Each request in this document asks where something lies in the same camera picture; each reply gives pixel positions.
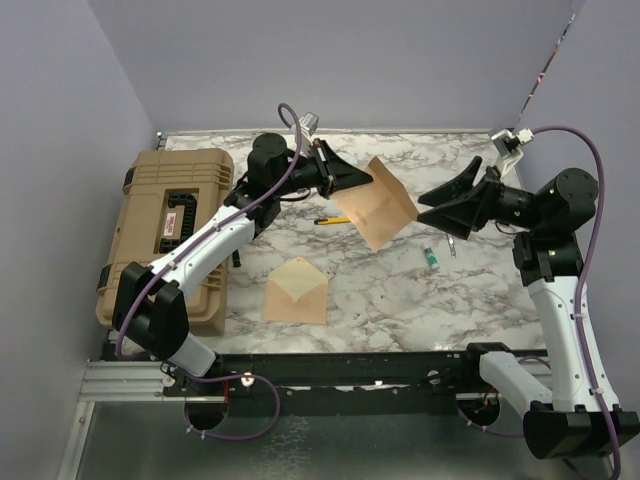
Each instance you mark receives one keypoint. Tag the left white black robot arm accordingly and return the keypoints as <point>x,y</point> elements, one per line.
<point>151,302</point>

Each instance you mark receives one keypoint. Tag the aluminium extrusion frame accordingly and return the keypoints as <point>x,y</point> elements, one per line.
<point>122,382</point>

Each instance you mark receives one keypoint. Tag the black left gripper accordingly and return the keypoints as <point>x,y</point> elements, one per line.
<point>335,173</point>

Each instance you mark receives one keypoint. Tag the tan paper envelope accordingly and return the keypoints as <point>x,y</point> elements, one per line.
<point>296,292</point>

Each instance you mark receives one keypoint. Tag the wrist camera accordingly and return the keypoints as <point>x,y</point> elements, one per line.
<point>308,124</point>
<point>509,146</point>

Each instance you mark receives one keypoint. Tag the black metal base rail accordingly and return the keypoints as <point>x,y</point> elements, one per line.
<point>341,384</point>

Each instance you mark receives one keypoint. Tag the silver metal tweezers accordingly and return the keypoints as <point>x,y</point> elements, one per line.
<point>451,245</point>

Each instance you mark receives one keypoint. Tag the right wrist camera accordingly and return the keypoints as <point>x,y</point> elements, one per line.
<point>509,146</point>

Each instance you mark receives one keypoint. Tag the tan plastic tool case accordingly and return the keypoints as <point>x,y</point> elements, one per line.
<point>167,196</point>

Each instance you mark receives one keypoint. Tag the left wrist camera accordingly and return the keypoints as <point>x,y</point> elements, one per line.
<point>308,124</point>

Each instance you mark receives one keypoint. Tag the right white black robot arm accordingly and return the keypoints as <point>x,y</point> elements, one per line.
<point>578,415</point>

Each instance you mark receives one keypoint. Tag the beige paper letter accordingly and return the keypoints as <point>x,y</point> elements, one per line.
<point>379,210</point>

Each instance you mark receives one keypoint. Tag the green white glue stick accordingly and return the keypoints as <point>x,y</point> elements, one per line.
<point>431,259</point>

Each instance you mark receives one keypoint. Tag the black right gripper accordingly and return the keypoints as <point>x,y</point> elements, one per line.
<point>463,215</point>

